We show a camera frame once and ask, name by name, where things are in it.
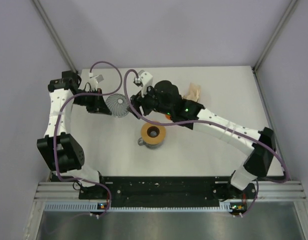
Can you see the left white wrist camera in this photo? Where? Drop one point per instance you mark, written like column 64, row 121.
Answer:
column 94, row 80

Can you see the orange coffee filter box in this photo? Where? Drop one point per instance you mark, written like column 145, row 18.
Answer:
column 193, row 92

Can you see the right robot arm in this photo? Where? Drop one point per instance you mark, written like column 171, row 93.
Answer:
column 257, row 145

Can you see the grey glass pitcher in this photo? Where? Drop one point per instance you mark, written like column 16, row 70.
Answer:
column 141, row 142

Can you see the right corner aluminium post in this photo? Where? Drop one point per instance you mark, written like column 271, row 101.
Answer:
column 291, row 8

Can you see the corner aluminium post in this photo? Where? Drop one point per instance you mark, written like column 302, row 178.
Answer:
column 53, row 34
column 291, row 8

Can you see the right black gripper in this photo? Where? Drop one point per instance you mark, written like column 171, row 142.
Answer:
column 138, row 101

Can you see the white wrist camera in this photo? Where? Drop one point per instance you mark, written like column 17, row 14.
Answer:
column 143, row 80
column 94, row 80

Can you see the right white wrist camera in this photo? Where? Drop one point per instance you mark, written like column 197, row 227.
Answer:
column 143, row 80

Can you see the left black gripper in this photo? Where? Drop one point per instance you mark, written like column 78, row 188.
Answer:
column 98, row 106

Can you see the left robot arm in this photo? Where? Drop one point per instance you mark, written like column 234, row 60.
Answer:
column 62, row 153

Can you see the grey slotted cable duct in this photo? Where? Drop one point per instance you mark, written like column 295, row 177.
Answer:
column 100, row 206

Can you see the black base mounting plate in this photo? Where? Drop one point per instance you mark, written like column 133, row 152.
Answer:
column 165, row 191

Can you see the grey ribbed dripper cone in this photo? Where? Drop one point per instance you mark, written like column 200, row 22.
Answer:
column 118, row 105

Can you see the left corner aluminium post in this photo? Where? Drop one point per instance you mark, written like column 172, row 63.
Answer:
column 53, row 34

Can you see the aluminium frame rail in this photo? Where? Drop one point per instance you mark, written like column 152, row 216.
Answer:
column 268, row 192

